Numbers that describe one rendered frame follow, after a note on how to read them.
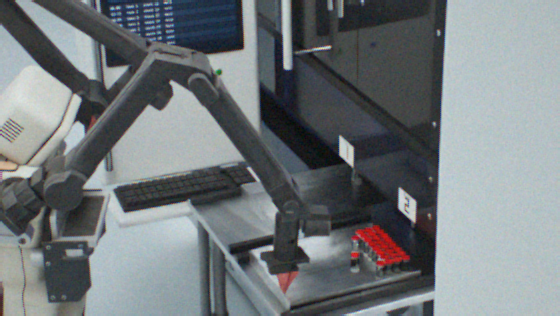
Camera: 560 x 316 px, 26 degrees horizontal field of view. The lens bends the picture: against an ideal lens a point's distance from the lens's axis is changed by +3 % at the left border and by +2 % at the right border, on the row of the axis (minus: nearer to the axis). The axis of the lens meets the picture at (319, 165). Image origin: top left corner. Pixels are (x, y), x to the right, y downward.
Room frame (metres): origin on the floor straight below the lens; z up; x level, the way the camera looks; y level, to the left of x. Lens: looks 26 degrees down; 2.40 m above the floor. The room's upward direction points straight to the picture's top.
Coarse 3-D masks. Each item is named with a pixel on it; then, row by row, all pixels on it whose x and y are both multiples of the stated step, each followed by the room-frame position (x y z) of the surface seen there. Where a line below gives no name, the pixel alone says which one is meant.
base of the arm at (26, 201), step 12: (24, 180) 2.27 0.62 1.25; (0, 192) 2.27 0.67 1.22; (12, 192) 2.25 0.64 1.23; (24, 192) 2.24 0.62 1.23; (0, 204) 2.23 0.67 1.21; (12, 204) 2.23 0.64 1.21; (24, 204) 2.23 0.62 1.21; (36, 204) 2.24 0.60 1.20; (0, 216) 2.21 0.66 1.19; (12, 216) 2.23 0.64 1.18; (24, 216) 2.23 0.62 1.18; (36, 216) 2.25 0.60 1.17; (12, 228) 2.21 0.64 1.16; (24, 228) 2.23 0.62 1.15
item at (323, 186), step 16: (304, 176) 2.96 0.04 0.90; (320, 176) 2.98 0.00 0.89; (336, 176) 2.99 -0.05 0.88; (256, 192) 2.89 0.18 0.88; (304, 192) 2.90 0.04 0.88; (320, 192) 2.90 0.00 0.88; (336, 192) 2.89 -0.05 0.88; (352, 192) 2.89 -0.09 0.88; (368, 192) 2.89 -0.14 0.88; (256, 208) 2.78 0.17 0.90; (272, 208) 2.80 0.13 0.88; (336, 208) 2.80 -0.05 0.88; (352, 208) 2.80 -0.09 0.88; (368, 208) 2.75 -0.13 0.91; (384, 208) 2.77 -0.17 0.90; (272, 224) 2.68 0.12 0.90
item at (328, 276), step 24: (312, 240) 2.59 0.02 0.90; (336, 240) 2.62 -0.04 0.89; (264, 264) 2.51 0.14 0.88; (312, 264) 2.51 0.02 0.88; (336, 264) 2.51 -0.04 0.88; (360, 264) 2.51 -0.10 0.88; (288, 288) 2.40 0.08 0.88; (312, 288) 2.40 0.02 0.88; (336, 288) 2.40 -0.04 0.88; (360, 288) 2.36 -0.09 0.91
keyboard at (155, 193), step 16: (176, 176) 3.11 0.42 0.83; (192, 176) 3.10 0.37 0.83; (208, 176) 3.11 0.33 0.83; (224, 176) 3.13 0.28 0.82; (240, 176) 3.10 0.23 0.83; (128, 192) 3.01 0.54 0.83; (144, 192) 3.01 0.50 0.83; (160, 192) 3.01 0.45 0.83; (176, 192) 3.00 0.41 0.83; (192, 192) 3.01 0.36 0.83; (208, 192) 3.02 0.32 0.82; (128, 208) 2.93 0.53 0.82; (144, 208) 2.95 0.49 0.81
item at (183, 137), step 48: (96, 0) 3.10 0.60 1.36; (144, 0) 3.15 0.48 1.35; (192, 0) 3.20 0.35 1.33; (240, 0) 3.25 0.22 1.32; (192, 48) 3.19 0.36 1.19; (240, 48) 3.24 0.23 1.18; (192, 96) 3.19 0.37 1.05; (240, 96) 3.25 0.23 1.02; (144, 144) 3.14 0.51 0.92; (192, 144) 3.19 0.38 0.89
